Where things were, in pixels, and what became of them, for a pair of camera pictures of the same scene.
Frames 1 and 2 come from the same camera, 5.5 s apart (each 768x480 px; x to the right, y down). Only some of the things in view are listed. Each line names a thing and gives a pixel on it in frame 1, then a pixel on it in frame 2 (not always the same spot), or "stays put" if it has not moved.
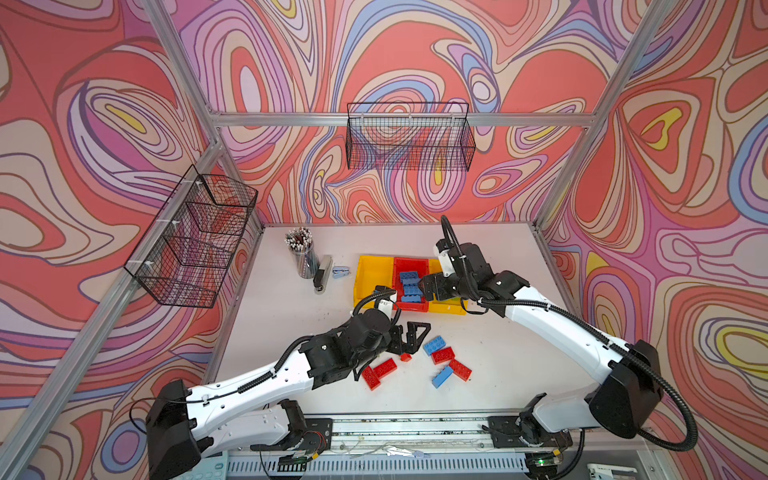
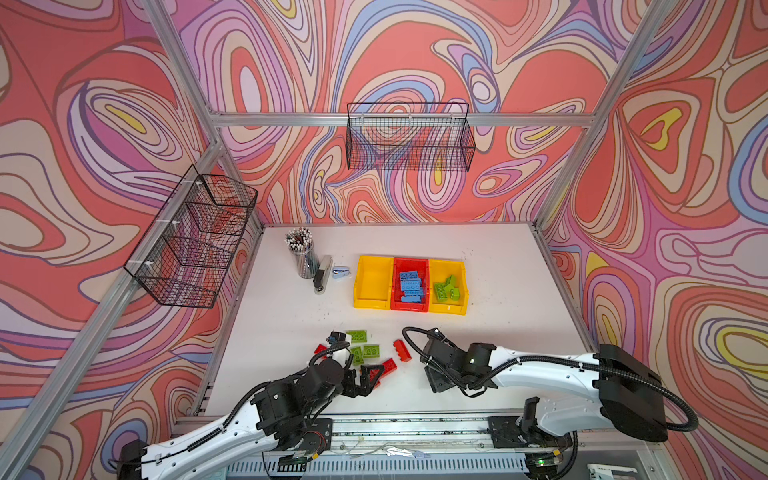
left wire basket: x=185 y=256 stays put
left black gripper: x=412 y=344 to x=365 y=388
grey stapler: x=321 y=275 stays put
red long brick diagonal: x=385 y=368 stays put
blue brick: x=411 y=289 stays put
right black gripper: x=438 y=281 to x=435 y=381
